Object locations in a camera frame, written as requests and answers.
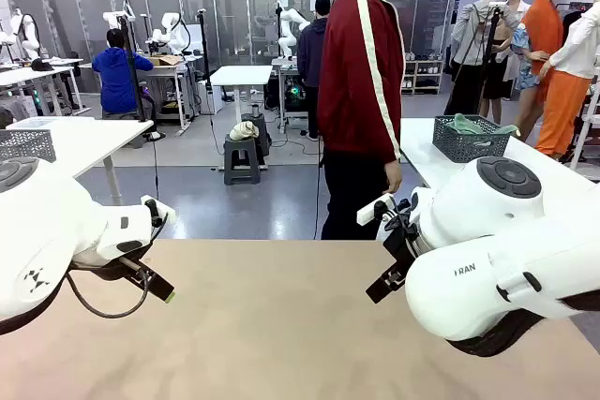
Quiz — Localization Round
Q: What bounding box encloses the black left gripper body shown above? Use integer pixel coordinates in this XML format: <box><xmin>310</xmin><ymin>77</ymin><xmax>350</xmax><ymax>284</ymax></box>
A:
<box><xmin>74</xmin><ymin>255</ymin><xmax>155</xmax><ymax>282</ymax></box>

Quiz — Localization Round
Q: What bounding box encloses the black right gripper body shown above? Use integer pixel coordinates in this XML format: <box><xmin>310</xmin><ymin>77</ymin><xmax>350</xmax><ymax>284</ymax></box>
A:
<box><xmin>382</xmin><ymin>200</ymin><xmax>423</xmax><ymax>275</ymax></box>

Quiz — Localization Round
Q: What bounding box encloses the grey lattice plastic basket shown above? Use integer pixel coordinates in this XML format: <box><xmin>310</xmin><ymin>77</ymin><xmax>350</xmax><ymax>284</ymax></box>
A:
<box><xmin>0</xmin><ymin>128</ymin><xmax>57</xmax><ymax>163</ymax></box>
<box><xmin>432</xmin><ymin>114</ymin><xmax>512</xmax><ymax>164</ymax></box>

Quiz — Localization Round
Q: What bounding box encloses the person's right forearm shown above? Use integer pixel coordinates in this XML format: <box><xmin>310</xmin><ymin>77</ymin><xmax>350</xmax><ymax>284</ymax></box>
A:
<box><xmin>372</xmin><ymin>104</ymin><xmax>403</xmax><ymax>165</ymax></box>

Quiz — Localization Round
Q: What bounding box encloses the person's right hand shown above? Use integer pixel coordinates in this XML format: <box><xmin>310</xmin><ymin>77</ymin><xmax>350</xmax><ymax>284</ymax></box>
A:
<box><xmin>385</xmin><ymin>160</ymin><xmax>405</xmax><ymax>195</ymax></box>

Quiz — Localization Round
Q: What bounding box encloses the grey plastic step stool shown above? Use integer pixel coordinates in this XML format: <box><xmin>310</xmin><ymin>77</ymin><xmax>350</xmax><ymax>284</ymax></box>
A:
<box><xmin>223</xmin><ymin>134</ymin><xmax>262</xmax><ymax>185</ymax></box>

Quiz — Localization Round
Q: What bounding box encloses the white shoe shelf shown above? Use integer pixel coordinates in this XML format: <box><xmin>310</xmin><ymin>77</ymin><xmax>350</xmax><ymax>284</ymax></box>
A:
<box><xmin>400</xmin><ymin>58</ymin><xmax>445</xmax><ymax>96</ymax></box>

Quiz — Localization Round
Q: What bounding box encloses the dark plastic stool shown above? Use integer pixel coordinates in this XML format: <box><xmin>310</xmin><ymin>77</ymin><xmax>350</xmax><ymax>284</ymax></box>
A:
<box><xmin>241</xmin><ymin>112</ymin><xmax>272</xmax><ymax>170</ymax></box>

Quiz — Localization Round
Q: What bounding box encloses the person in red jacket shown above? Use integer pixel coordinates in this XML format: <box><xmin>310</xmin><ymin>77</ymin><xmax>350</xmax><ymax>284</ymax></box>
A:
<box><xmin>316</xmin><ymin>0</ymin><xmax>407</xmax><ymax>241</ymax></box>

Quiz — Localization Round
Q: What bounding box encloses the beige crumpled cloth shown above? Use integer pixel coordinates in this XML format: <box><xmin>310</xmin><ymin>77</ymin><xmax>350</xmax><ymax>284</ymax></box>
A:
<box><xmin>228</xmin><ymin>121</ymin><xmax>260</xmax><ymax>141</ymax></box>

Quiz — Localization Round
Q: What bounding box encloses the computer with coloured lights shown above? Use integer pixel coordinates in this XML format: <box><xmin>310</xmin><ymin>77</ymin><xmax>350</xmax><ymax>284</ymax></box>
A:
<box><xmin>280</xmin><ymin>74</ymin><xmax>310</xmax><ymax>113</ymax></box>

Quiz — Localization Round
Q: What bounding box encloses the person in blue hoodie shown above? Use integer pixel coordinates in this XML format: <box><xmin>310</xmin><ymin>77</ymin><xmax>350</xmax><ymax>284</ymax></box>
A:
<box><xmin>92</xmin><ymin>28</ymin><xmax>156</xmax><ymax>120</ymax></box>

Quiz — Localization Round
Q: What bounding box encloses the black tripod stand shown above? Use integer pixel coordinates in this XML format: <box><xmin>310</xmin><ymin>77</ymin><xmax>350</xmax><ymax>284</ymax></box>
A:
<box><xmin>116</xmin><ymin>15</ymin><xmax>166</xmax><ymax>141</ymax></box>
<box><xmin>457</xmin><ymin>0</ymin><xmax>508</xmax><ymax>120</ymax></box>

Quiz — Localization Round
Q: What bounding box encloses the person in navy hoodie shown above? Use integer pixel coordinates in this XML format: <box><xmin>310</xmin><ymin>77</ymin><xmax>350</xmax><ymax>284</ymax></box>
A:
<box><xmin>296</xmin><ymin>0</ymin><xmax>332</xmax><ymax>141</ymax></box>

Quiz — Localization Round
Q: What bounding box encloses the white work desk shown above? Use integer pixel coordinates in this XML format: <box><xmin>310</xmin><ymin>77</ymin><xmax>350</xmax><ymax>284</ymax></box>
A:
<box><xmin>0</xmin><ymin>57</ymin><xmax>85</xmax><ymax>116</ymax></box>
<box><xmin>79</xmin><ymin>55</ymin><xmax>205</xmax><ymax>132</ymax></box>

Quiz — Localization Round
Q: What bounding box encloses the white robot stand table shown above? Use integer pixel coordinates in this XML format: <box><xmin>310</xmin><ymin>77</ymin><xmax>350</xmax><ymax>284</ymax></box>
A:
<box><xmin>271</xmin><ymin>57</ymin><xmax>313</xmax><ymax>134</ymax></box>

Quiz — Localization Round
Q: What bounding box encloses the mannequin in grey shirt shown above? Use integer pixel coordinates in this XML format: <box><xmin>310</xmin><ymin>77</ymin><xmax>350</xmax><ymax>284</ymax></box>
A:
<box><xmin>443</xmin><ymin>0</ymin><xmax>521</xmax><ymax>118</ymax></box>

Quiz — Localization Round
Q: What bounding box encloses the white rack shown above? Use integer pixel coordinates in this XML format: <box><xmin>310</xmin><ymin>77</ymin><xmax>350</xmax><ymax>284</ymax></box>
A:
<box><xmin>569</xmin><ymin>85</ymin><xmax>600</xmax><ymax>171</ymax></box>

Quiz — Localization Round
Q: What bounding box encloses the brown cardboard box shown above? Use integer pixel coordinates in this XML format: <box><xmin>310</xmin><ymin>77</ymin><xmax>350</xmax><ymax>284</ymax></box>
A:
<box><xmin>148</xmin><ymin>53</ymin><xmax>185</xmax><ymax>67</ymax></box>

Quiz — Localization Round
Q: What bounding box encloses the figure in white shirt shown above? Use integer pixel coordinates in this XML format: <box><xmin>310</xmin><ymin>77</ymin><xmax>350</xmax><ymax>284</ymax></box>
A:
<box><xmin>482</xmin><ymin>0</ymin><xmax>533</xmax><ymax>126</ymax></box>

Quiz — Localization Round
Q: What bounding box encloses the mannequin in orange coat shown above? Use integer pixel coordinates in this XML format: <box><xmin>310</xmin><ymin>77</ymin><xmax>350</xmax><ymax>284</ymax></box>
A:
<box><xmin>510</xmin><ymin>0</ymin><xmax>568</xmax><ymax>141</ymax></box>

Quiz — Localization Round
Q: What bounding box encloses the person in white top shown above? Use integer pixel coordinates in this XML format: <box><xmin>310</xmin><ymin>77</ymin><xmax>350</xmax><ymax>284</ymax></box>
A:
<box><xmin>533</xmin><ymin>0</ymin><xmax>600</xmax><ymax>160</ymax></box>

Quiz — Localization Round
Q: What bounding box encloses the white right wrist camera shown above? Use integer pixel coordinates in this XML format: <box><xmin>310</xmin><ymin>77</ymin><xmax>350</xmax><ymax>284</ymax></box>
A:
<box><xmin>356</xmin><ymin>193</ymin><xmax>396</xmax><ymax>227</ymax></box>

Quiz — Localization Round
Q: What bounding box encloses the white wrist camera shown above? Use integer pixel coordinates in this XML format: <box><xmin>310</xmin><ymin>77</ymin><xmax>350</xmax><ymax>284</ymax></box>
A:
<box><xmin>356</xmin><ymin>193</ymin><xmax>396</xmax><ymax>227</ymax></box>
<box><xmin>140</xmin><ymin>194</ymin><xmax>177</xmax><ymax>228</ymax></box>

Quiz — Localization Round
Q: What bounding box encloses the thin black left gripper cable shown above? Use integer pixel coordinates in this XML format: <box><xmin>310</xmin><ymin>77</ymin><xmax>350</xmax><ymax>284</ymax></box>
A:
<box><xmin>65</xmin><ymin>257</ymin><xmax>156</xmax><ymax>319</ymax></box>

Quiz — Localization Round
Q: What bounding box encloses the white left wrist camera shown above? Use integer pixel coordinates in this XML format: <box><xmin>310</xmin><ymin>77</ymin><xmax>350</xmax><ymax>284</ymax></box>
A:
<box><xmin>140</xmin><ymin>194</ymin><xmax>177</xmax><ymax>228</ymax></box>

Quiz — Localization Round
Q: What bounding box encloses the thick black right arm hose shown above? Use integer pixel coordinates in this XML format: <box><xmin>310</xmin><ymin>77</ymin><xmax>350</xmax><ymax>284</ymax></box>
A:
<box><xmin>447</xmin><ymin>294</ymin><xmax>600</xmax><ymax>358</ymax></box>

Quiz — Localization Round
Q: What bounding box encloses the black camera pole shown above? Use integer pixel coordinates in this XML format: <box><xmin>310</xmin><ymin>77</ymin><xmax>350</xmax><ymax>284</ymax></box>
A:
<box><xmin>196</xmin><ymin>8</ymin><xmax>215</xmax><ymax>92</ymax></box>

